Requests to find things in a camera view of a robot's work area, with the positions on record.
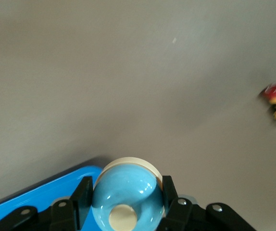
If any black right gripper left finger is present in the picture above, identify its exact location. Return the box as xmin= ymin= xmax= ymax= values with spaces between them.
xmin=0 ymin=176 xmax=93 ymax=231

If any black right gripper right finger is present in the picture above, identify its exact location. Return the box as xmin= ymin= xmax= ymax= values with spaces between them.
xmin=156 ymin=175 xmax=256 ymax=231

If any light blue call bell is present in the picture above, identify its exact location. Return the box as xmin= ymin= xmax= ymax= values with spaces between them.
xmin=91 ymin=156 xmax=165 ymax=231

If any blue plastic tray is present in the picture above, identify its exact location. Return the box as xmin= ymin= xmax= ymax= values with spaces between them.
xmin=0 ymin=165 xmax=104 ymax=231

